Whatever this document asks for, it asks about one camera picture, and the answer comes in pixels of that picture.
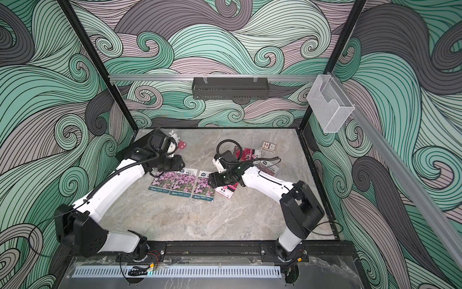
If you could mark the pink cosmos seed packet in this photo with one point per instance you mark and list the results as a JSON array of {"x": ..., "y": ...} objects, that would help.
[
  {"x": 202, "y": 190},
  {"x": 164, "y": 182},
  {"x": 184, "y": 183}
]

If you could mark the pink mushroom toy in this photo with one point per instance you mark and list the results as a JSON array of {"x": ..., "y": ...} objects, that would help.
[{"x": 181, "y": 145}]

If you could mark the clear acrylic wall holder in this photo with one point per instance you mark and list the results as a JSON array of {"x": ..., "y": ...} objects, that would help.
[{"x": 330, "y": 103}]

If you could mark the hollyhock seed packet pink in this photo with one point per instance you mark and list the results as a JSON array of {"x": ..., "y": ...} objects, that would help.
[{"x": 247, "y": 154}]

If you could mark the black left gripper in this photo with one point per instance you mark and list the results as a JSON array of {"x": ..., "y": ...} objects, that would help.
[{"x": 177, "y": 165}]

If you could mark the white rabbit figurine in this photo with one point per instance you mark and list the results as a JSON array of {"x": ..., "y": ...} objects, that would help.
[{"x": 174, "y": 136}]

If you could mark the mixed daisy flower seed packet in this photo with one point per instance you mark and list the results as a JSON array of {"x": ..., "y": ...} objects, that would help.
[{"x": 267, "y": 167}]

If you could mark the black wall tray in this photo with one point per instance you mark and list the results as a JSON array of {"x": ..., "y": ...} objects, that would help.
[{"x": 230, "y": 89}]

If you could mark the black corner frame post left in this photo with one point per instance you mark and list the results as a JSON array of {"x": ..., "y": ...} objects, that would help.
[{"x": 78, "y": 28}]

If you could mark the aluminium rail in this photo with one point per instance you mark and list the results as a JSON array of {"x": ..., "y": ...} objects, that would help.
[
  {"x": 437, "y": 220},
  {"x": 190, "y": 77}
]

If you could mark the aluminium rail back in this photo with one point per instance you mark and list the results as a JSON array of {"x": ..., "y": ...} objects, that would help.
[{"x": 190, "y": 77}]

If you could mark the black corner frame post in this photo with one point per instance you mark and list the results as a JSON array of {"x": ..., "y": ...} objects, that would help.
[
  {"x": 344, "y": 37},
  {"x": 78, "y": 28}
]

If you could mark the aluminium rail right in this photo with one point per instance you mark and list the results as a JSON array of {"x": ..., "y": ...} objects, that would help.
[{"x": 437, "y": 220}]

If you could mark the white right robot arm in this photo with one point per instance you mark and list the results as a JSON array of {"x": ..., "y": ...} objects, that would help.
[{"x": 300, "y": 208}]

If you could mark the black metal case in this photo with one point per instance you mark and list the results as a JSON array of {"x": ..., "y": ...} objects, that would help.
[{"x": 139, "y": 147}]

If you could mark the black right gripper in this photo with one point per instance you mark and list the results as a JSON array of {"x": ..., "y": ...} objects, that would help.
[{"x": 216, "y": 180}]

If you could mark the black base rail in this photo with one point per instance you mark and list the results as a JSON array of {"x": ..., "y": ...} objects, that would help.
[{"x": 264, "y": 251}]

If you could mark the black corner frame post right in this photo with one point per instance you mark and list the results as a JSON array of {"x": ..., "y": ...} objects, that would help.
[{"x": 344, "y": 37}]

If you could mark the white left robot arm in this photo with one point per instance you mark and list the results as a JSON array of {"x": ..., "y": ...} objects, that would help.
[{"x": 77, "y": 225}]

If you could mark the white slotted cable duct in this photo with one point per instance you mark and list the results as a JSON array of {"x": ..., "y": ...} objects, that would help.
[{"x": 273, "y": 272}]

